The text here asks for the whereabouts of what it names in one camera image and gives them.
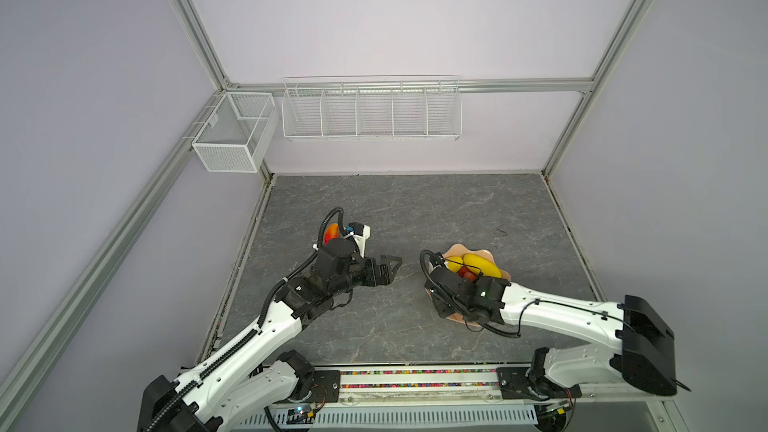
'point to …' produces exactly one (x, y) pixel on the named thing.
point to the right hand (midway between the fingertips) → (441, 294)
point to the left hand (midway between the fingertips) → (388, 265)
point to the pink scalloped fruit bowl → (460, 250)
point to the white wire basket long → (371, 107)
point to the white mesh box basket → (238, 132)
